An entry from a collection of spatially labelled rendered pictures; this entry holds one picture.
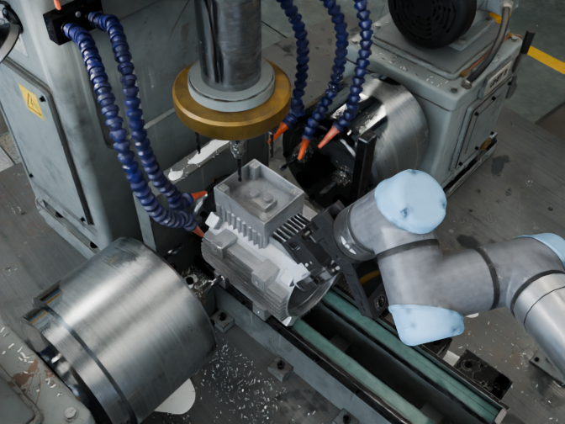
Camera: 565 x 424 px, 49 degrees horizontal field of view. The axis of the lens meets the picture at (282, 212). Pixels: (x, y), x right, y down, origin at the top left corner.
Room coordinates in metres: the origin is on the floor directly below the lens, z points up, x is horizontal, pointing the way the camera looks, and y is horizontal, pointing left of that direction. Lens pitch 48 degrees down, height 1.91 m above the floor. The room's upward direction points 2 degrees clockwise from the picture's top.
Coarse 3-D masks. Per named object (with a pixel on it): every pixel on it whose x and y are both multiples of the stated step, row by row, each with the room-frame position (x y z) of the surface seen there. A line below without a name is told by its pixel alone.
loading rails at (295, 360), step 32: (224, 320) 0.67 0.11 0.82; (256, 320) 0.64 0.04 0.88; (320, 320) 0.66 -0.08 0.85; (352, 320) 0.62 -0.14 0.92; (384, 320) 0.62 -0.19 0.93; (288, 352) 0.58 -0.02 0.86; (320, 352) 0.55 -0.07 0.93; (352, 352) 0.61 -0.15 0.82; (384, 352) 0.57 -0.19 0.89; (416, 352) 0.56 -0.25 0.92; (320, 384) 0.53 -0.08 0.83; (352, 384) 0.49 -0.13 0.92; (384, 384) 0.49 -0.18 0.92; (416, 384) 0.52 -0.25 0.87; (448, 384) 0.50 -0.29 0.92; (352, 416) 0.48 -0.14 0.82; (384, 416) 0.44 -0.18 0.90; (416, 416) 0.44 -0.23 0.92; (448, 416) 0.47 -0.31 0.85; (480, 416) 0.44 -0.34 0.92
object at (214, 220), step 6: (210, 216) 0.72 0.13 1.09; (216, 216) 0.71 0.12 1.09; (222, 216) 0.72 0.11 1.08; (210, 222) 0.71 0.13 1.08; (216, 222) 0.71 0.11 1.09; (222, 222) 0.71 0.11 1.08; (216, 228) 0.70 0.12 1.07; (282, 276) 0.60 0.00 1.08; (288, 276) 0.59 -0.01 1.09; (282, 282) 0.59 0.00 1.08; (288, 282) 0.59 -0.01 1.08; (336, 282) 0.69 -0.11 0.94; (288, 318) 0.59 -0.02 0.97; (294, 318) 0.60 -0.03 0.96; (288, 324) 0.58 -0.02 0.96
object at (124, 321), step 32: (96, 256) 0.59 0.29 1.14; (128, 256) 0.57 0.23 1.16; (160, 256) 0.57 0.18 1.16; (64, 288) 0.51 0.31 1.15; (96, 288) 0.51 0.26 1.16; (128, 288) 0.51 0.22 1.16; (160, 288) 0.52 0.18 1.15; (32, 320) 0.46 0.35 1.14; (64, 320) 0.45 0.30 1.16; (96, 320) 0.46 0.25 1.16; (128, 320) 0.46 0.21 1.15; (160, 320) 0.48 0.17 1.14; (192, 320) 0.49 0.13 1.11; (64, 352) 0.41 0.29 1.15; (96, 352) 0.41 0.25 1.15; (128, 352) 0.42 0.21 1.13; (160, 352) 0.44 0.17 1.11; (192, 352) 0.46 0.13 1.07; (96, 384) 0.38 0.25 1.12; (128, 384) 0.39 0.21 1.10; (160, 384) 0.41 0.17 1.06; (96, 416) 0.40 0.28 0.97; (128, 416) 0.37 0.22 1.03
